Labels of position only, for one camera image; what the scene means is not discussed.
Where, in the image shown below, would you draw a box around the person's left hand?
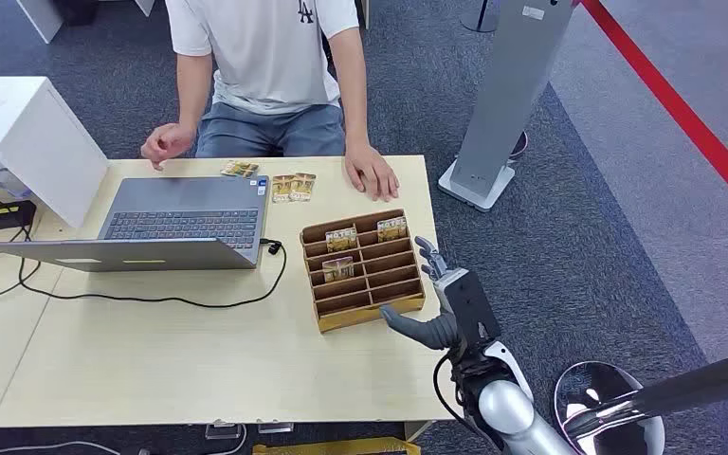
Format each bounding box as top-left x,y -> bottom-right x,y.
343,142 -> 401,203

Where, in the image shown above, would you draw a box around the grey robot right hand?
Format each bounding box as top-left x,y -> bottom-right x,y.
379,236 -> 503,352

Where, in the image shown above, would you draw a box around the person's right hand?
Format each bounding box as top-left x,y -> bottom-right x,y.
140,122 -> 197,172

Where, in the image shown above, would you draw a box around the wooden card organizer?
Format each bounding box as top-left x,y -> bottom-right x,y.
300,209 -> 427,334

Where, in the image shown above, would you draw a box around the person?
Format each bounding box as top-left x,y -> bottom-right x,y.
140,0 -> 401,204

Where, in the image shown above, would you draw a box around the grey laptop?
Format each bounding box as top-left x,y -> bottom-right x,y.
0,175 -> 271,273

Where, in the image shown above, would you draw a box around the white box cabinet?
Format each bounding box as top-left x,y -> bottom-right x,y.
0,76 -> 110,228

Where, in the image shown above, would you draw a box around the grey standing panel with base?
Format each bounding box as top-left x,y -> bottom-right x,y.
437,0 -> 575,213

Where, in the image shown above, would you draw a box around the round grey stand base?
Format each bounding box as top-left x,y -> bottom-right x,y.
461,0 -> 503,34

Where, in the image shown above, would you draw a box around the steel floor socket with plug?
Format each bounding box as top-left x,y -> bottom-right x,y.
205,422 -> 244,440

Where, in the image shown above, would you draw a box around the red barrier belt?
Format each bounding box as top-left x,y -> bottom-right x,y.
580,0 -> 728,228

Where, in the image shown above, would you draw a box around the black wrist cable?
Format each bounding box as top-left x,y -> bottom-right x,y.
432,351 -> 484,441

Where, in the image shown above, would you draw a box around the black laptop power cable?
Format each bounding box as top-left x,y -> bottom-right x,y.
0,199 -> 288,310

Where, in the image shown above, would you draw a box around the white cable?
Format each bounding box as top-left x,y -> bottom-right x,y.
0,440 -> 121,455
207,426 -> 249,455

